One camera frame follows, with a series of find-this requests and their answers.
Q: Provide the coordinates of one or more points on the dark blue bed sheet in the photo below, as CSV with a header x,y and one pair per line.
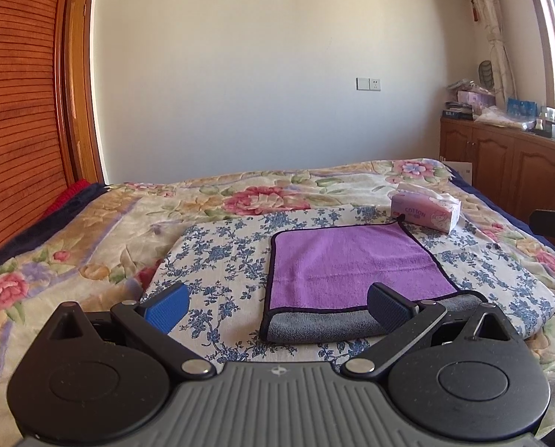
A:
x,y
45,228

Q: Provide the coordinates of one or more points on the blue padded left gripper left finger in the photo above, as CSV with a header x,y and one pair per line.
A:
x,y
146,325

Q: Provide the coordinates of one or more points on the blue picture box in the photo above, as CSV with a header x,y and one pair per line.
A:
x,y
522,109

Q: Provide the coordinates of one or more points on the blue floral white pillow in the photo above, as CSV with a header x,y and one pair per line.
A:
x,y
225,266

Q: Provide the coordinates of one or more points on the wooden door frame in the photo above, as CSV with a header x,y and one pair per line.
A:
x,y
83,143

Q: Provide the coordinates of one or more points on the pink cotton tissue pack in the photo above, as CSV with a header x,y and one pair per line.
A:
x,y
424,207

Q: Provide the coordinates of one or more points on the red blanket edge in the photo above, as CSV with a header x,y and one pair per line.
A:
x,y
66,196

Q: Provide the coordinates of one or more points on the woven hand fan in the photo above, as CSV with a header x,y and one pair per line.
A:
x,y
485,75

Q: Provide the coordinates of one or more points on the floral beige curtain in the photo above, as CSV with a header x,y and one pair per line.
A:
x,y
490,14

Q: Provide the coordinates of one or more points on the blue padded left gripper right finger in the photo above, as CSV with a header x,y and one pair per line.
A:
x,y
406,323

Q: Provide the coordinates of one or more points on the floral quilt bedspread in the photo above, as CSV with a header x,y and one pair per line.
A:
x,y
111,250

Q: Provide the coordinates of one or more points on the brown wooden cabinet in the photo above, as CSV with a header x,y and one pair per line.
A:
x,y
514,169

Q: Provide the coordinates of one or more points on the purple and grey microfiber towel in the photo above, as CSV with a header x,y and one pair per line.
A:
x,y
318,282

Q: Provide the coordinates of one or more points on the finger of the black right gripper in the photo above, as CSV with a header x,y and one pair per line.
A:
x,y
542,222

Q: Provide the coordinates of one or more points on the pink tissue box on cabinet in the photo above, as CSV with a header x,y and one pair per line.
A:
x,y
476,99

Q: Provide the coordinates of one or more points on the white wall switch socket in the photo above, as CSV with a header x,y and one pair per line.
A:
x,y
368,84

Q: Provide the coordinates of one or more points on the wooden slatted wardrobe door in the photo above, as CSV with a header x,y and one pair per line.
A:
x,y
35,165

